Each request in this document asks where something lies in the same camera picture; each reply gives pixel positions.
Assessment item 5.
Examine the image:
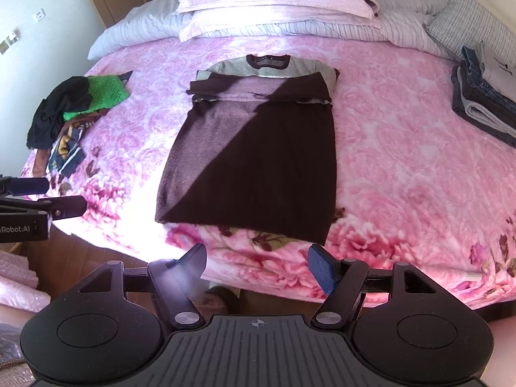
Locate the grey and maroon sweater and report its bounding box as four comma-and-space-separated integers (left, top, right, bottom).
155, 54, 339, 244

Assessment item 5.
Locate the brown garment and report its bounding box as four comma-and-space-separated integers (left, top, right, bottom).
27, 109, 108, 177

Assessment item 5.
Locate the navy striped shirt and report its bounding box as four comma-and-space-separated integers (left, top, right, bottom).
46, 125, 86, 177

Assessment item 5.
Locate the pink bedding pile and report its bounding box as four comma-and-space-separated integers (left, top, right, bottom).
0, 251, 51, 313

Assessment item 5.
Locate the black garment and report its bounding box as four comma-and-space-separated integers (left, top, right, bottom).
26, 76, 93, 149

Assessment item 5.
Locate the green knit sweater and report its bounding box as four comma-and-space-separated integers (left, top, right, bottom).
63, 71, 133, 122

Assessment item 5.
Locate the folded clothes stack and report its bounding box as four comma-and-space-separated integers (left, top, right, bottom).
451, 42, 515, 147

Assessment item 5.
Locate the striped white duvet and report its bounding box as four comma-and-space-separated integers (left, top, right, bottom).
87, 0, 450, 61

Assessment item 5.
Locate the checked grey cushion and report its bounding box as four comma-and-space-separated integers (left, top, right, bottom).
425, 0, 516, 66

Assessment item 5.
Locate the wall light switch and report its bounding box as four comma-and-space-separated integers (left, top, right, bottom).
0, 31, 19, 55

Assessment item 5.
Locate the white wall socket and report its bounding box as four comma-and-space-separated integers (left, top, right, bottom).
34, 9, 45, 22

